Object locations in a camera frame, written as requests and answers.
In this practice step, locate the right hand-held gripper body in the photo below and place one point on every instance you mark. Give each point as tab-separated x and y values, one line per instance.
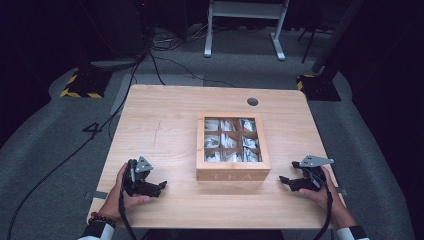
313	180

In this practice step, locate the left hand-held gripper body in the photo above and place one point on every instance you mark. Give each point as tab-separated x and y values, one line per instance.
137	181

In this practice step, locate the wooden tea box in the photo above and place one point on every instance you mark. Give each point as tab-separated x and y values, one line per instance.
233	175

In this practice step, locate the group of tea bag packets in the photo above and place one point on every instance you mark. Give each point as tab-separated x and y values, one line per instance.
228	141

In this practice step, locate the person's right hand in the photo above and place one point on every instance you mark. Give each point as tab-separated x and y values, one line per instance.
328	198

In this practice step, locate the person's left hand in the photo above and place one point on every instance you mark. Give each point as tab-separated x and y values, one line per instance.
118	201

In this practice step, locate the grey tape strip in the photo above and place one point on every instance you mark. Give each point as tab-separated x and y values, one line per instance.
96	195
341	191

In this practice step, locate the black stand with striped base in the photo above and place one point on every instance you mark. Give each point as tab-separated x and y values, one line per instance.
86	85
321	88

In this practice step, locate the dark tripod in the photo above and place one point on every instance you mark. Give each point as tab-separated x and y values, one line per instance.
311	40

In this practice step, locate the white metal table frame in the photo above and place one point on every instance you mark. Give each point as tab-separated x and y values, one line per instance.
245	10

